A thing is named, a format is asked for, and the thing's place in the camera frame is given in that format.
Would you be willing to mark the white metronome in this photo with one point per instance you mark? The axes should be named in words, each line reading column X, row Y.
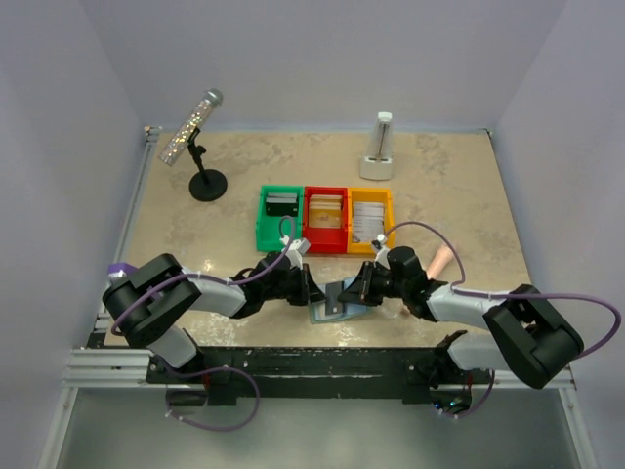
column 377, row 162

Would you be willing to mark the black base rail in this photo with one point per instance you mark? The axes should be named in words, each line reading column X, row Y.
column 407, row 374

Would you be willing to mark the silver cards stack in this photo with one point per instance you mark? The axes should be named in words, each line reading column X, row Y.
column 367, row 221

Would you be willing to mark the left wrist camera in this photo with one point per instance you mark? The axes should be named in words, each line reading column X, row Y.
column 295, row 249

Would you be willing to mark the purple bracket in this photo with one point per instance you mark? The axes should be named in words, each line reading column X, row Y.
column 119, row 270

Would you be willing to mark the black microphone stand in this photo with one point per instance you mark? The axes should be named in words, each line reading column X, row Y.
column 207, row 184

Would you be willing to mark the teal leather card holder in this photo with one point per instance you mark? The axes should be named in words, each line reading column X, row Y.
column 351, row 310

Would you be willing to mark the aluminium frame rail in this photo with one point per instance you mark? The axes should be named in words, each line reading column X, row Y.
column 90, row 364

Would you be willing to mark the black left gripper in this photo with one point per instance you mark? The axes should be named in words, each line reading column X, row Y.
column 308, row 293

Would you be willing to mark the black VIP card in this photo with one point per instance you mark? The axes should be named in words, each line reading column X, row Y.
column 333, row 307

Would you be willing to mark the green plastic bin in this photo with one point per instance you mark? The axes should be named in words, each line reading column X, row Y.
column 267, row 230

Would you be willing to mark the red plastic bin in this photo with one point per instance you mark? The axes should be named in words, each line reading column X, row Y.
column 326, row 241

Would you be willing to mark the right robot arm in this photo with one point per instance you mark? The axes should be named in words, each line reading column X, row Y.
column 520, row 332

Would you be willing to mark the glitter silver microphone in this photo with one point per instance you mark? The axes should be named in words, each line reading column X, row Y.
column 211, row 100

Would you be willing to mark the yellow plastic bin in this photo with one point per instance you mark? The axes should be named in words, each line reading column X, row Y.
column 369, row 195

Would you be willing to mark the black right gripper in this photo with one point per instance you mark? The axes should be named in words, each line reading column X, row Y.
column 360, row 291

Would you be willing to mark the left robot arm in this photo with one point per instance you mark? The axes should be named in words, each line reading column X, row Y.
column 147, row 303

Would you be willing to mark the pink microphone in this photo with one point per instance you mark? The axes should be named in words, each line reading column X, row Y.
column 419, row 285

